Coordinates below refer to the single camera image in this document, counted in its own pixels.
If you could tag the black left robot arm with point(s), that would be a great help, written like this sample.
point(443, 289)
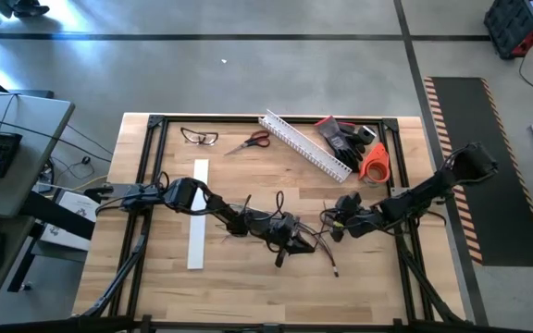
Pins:
point(183, 194)

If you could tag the small black grey device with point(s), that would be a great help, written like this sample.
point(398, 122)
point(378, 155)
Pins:
point(367, 134)

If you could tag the black striped floor mat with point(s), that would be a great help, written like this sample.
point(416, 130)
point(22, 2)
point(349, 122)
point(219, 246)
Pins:
point(488, 208)

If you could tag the clear safety glasses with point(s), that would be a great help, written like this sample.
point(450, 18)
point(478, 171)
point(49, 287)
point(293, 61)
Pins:
point(200, 140)

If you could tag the person's foot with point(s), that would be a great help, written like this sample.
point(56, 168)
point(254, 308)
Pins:
point(28, 8)

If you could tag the dark desk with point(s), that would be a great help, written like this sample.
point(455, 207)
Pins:
point(3, 287)

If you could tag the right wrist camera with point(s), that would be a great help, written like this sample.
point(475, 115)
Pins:
point(350, 203)

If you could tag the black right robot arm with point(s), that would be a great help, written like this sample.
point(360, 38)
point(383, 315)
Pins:
point(433, 189)

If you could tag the black metal beam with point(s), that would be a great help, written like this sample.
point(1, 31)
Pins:
point(58, 215)

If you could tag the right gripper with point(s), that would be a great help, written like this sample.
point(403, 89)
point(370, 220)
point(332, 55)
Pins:
point(363, 224)

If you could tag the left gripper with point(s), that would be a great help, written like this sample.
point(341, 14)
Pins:
point(282, 231)

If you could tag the black glove red cuff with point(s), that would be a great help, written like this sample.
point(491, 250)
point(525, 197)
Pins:
point(353, 139)
point(336, 139)

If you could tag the grey desk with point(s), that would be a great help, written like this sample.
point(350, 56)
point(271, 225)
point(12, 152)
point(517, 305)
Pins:
point(30, 139)

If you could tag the white printed cardboard box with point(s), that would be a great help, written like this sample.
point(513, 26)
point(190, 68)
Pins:
point(70, 203)

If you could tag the small black round object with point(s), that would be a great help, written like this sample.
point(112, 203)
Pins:
point(86, 160)

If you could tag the black red toolbox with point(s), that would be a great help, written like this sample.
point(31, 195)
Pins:
point(516, 25)

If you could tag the flat white plastic strip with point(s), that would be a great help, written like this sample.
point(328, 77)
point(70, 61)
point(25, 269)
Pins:
point(197, 250)

